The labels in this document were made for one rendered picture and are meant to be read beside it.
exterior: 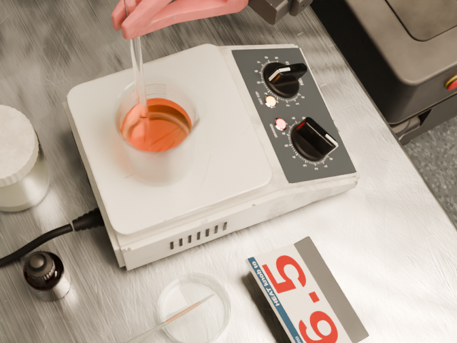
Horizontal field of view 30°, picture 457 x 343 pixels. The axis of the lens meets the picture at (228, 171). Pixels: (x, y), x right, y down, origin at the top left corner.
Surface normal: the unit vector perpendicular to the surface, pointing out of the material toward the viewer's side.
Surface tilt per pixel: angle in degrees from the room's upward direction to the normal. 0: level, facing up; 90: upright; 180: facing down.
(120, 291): 0
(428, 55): 0
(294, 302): 40
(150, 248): 90
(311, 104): 30
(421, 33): 0
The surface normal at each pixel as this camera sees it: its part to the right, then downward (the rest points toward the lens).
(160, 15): 0.29, -0.55
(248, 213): 0.36, 0.88
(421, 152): 0.04, -0.34
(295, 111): 0.50, -0.46
